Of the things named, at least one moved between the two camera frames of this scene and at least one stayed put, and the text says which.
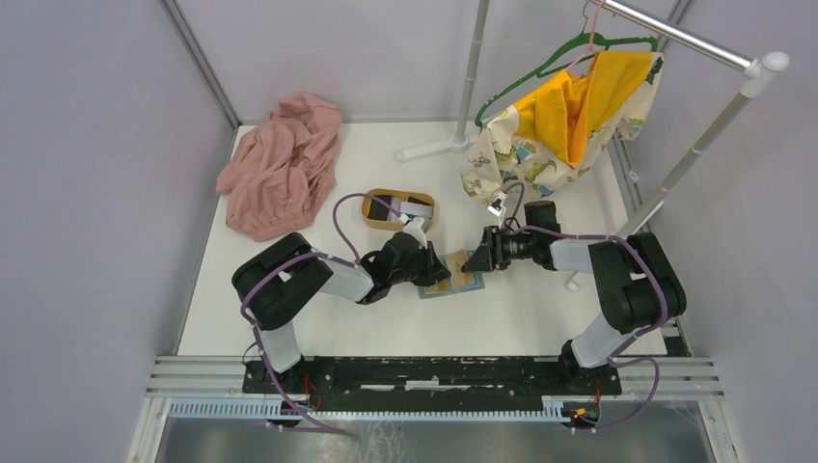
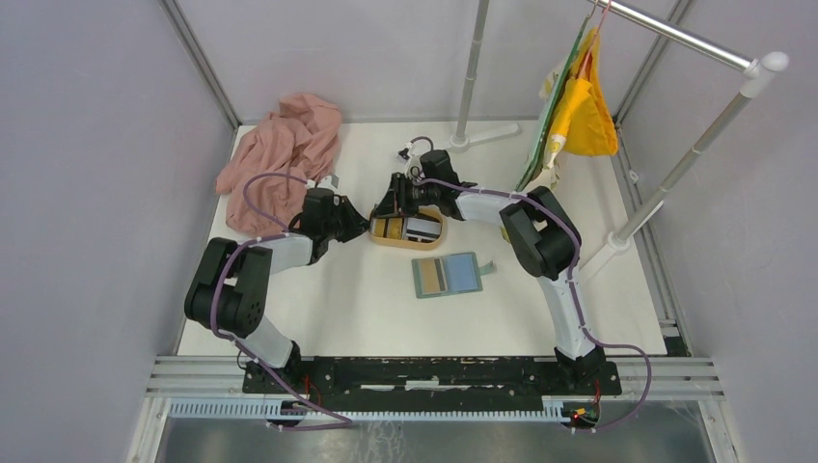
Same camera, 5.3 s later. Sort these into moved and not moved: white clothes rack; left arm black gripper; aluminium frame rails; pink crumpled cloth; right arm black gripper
Moved: right arm black gripper; left arm black gripper
Not moved: aluminium frame rails; pink crumpled cloth; white clothes rack
